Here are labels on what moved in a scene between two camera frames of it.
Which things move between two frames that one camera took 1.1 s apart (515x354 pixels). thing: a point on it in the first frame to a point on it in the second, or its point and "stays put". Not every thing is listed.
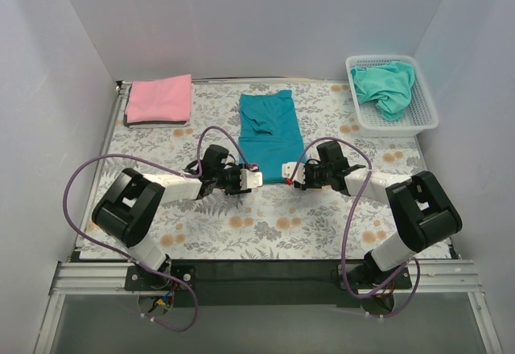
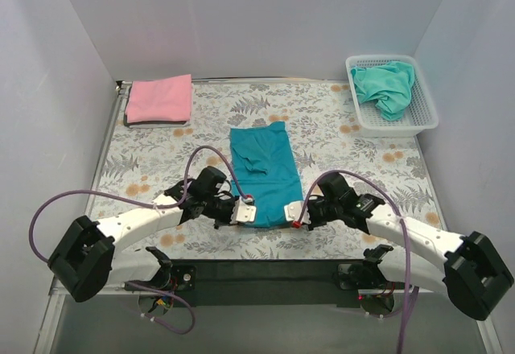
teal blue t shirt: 269,133 to 266,167
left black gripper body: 237,181 to 227,213
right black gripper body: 307,175 to 312,211
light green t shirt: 389,85 stays put
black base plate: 290,283 stays put
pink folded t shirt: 164,99 stays put
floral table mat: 190,192 stays put
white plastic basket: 420,117 stays put
